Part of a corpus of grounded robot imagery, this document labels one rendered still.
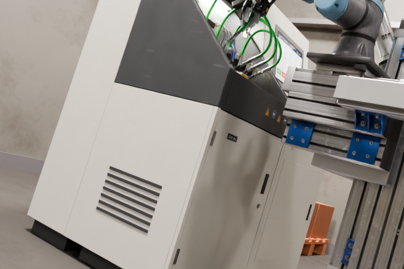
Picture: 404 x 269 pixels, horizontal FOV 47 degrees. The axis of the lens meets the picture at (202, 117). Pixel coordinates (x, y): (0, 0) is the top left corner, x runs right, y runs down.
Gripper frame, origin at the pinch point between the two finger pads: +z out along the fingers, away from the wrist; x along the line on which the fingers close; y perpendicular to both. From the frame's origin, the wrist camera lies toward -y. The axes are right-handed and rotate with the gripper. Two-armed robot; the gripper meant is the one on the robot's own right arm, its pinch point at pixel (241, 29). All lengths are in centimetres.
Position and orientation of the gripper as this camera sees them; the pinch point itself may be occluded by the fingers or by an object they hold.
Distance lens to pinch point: 226.8
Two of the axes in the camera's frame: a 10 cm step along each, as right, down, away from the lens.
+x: 5.2, 2.3, 8.2
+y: 8.0, 2.2, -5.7
